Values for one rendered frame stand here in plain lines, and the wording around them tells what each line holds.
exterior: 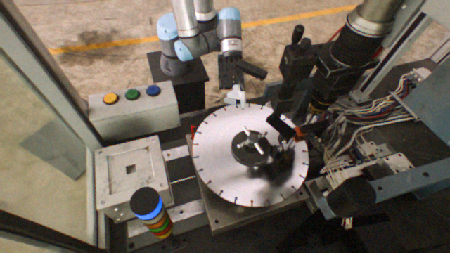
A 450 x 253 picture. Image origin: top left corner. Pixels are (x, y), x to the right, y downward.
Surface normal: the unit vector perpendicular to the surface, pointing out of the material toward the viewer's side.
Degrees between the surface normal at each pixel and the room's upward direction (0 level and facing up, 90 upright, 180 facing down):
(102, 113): 0
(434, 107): 90
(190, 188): 0
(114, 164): 0
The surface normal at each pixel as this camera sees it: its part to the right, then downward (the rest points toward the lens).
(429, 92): -0.95, 0.23
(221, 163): 0.06, -0.56
